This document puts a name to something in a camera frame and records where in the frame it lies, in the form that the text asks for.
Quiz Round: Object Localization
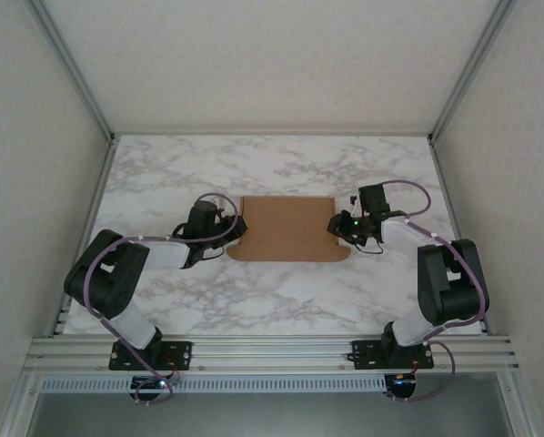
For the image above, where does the aluminium lower frame leg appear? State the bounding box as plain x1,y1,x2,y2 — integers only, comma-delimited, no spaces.
0,373,44,437
494,373,542,437

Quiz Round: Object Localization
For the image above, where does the aluminium side rail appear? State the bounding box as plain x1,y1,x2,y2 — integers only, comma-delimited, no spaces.
51,135,121,339
428,135,492,337

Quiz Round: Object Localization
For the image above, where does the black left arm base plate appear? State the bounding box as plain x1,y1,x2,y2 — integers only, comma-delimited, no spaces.
108,340,194,371

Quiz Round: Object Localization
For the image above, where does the aluminium front rail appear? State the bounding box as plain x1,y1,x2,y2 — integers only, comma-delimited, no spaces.
24,335,521,375

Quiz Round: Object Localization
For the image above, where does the aluminium back rail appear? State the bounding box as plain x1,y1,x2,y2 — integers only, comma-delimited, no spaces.
112,130,432,137

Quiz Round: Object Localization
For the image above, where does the aluminium frame post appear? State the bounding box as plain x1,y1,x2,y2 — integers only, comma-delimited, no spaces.
24,0,117,143
428,0,519,145

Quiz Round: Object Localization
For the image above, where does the brown cardboard box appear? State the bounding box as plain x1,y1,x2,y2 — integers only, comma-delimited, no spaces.
225,195,351,264

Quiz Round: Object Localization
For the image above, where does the left controller board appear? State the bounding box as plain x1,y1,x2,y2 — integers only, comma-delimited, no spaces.
130,375,171,392

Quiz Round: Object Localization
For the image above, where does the controller board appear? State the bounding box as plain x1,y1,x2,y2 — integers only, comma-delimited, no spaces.
130,375,171,392
387,372,419,396

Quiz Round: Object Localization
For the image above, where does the thin black left camera cable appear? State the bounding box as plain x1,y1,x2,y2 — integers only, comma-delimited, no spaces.
169,221,228,259

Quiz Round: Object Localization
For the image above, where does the slotted grey cable duct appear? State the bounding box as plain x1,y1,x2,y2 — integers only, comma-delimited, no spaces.
39,375,387,393

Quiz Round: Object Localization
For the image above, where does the thin black right camera cable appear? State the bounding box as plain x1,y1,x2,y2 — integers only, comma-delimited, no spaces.
356,235,386,256

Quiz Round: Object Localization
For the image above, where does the thin black camera cable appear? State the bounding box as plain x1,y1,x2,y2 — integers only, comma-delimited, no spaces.
356,235,386,256
169,221,228,259

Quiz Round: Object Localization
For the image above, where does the right controller board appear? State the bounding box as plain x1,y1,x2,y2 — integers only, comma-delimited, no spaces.
387,372,419,396

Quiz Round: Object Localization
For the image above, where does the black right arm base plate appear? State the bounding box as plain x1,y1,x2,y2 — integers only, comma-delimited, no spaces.
351,339,436,370

